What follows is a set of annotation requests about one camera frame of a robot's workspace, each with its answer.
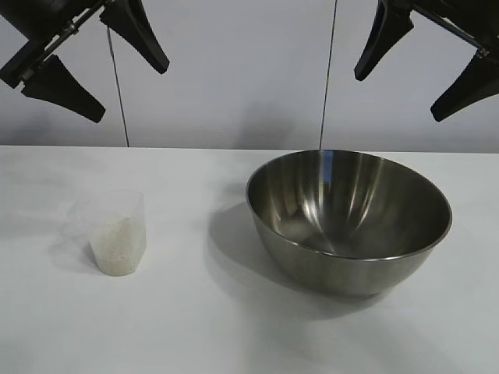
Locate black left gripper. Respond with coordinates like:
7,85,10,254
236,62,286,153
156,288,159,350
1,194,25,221
0,0,171,124

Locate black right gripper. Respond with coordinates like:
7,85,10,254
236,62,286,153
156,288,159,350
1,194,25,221
353,0,499,123

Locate clear plastic measuring cup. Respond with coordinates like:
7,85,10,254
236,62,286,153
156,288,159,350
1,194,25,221
58,189,150,277

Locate white rice grains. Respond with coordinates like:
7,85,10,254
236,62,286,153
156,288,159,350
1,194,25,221
88,216,147,277

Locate stainless steel mixing bowl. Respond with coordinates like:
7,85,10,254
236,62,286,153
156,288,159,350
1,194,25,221
245,149,454,296

